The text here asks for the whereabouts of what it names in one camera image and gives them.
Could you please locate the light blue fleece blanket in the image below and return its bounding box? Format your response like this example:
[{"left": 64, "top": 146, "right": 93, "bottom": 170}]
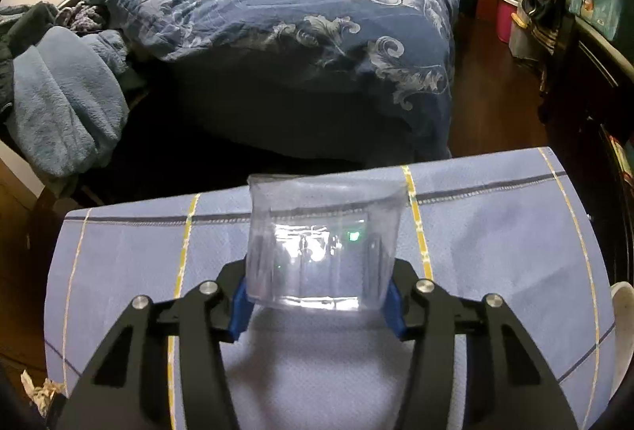
[{"left": 5, "top": 26, "right": 132, "bottom": 178}]

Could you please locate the dark grey garment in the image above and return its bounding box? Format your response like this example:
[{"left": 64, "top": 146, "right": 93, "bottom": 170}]
[{"left": 0, "top": 1, "right": 60, "bottom": 64}]

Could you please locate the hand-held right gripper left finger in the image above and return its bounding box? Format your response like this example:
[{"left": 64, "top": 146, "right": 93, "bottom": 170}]
[{"left": 62, "top": 262, "right": 254, "bottom": 430}]

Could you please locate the crumpled paper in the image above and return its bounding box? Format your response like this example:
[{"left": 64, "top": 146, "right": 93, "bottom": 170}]
[{"left": 20, "top": 371, "right": 63, "bottom": 412}]

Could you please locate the clear plastic bag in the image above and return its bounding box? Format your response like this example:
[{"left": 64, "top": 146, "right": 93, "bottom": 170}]
[{"left": 246, "top": 173, "right": 408, "bottom": 312}]

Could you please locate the white plastic waste bin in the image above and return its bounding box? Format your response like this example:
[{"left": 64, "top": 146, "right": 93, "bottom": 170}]
[{"left": 610, "top": 281, "right": 634, "bottom": 403}]

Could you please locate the pink plastic bin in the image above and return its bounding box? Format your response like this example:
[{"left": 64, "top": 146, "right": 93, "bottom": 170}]
[{"left": 496, "top": 0, "right": 521, "bottom": 44}]

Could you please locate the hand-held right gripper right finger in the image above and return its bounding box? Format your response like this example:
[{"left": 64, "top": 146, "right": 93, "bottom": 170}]
[{"left": 384, "top": 259, "right": 580, "bottom": 430}]

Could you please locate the blue floral duvet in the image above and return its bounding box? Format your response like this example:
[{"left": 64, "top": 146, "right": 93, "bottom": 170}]
[{"left": 84, "top": 0, "right": 462, "bottom": 161}]

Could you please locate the black handbag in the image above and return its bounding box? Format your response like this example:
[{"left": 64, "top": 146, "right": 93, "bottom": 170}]
[{"left": 520, "top": 0, "right": 563, "bottom": 29}]

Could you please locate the blue checked tablecloth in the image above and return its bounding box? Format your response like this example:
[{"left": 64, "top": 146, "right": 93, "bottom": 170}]
[{"left": 44, "top": 147, "right": 617, "bottom": 430}]

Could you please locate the dark wooden desk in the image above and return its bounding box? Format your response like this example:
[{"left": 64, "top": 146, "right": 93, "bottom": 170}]
[{"left": 540, "top": 9, "right": 634, "bottom": 262}]

